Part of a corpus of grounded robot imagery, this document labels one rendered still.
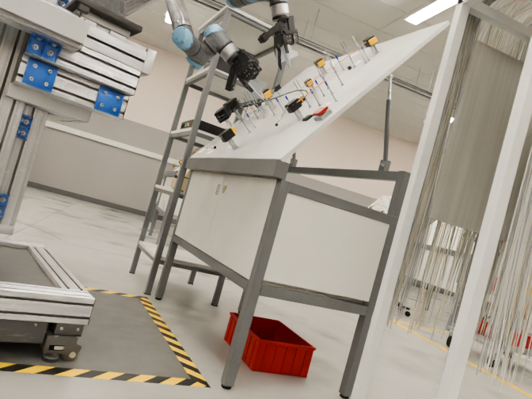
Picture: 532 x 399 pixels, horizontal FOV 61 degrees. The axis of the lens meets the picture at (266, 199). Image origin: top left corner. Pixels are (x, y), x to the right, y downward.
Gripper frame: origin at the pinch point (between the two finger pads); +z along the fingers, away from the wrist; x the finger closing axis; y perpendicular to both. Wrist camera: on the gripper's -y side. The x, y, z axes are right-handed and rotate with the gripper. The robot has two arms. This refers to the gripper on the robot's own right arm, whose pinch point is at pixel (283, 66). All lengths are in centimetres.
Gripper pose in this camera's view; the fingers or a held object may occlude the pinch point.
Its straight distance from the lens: 198.7
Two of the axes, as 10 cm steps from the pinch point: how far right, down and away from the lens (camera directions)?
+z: 1.6, 9.7, 2.0
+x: -4.0, -1.2, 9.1
